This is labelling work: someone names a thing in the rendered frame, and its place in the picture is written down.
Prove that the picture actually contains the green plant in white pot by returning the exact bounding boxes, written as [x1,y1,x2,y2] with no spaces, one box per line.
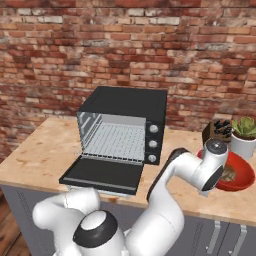
[229,116,256,160]

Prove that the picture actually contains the black toaster oven door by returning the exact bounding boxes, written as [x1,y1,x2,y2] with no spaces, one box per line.
[58,155,145,196]

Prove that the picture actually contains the red bowl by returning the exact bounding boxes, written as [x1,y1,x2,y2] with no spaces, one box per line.
[196,148,256,193]

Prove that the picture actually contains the black toaster oven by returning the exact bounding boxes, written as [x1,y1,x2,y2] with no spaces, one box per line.
[76,85,169,166]

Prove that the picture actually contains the grey cupboard door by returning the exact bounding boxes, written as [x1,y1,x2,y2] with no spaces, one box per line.
[0,184,69,256]
[181,214,231,256]
[223,221,256,256]

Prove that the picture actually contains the brown bread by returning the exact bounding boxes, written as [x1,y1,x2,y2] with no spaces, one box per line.
[220,164,237,183]

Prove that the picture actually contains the silver cupboard handle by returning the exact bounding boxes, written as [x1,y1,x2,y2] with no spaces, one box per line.
[205,220,222,255]
[231,224,248,256]

